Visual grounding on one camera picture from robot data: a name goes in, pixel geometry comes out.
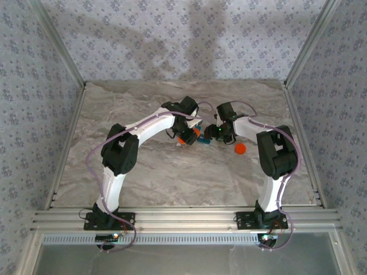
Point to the aluminium table side rail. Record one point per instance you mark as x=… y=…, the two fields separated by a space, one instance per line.
x=294 y=114
x=75 y=114

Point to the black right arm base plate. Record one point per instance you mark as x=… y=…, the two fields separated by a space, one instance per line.
x=243 y=222

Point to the aluminium corner post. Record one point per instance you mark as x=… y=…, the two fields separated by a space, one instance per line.
x=61 y=43
x=310 y=43

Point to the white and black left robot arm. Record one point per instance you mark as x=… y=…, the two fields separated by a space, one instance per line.
x=152 y=126

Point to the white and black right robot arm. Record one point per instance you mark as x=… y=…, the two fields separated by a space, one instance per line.
x=249 y=127

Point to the orange pill bottle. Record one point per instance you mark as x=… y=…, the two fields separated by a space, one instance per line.
x=180 y=140

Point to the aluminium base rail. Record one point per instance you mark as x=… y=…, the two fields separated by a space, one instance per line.
x=183 y=219

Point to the teal L-shaped block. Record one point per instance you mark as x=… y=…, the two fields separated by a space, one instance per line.
x=204 y=141

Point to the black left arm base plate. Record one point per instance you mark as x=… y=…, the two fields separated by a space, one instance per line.
x=129 y=224

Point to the grey metal lower panel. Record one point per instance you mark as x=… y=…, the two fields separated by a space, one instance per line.
x=183 y=260

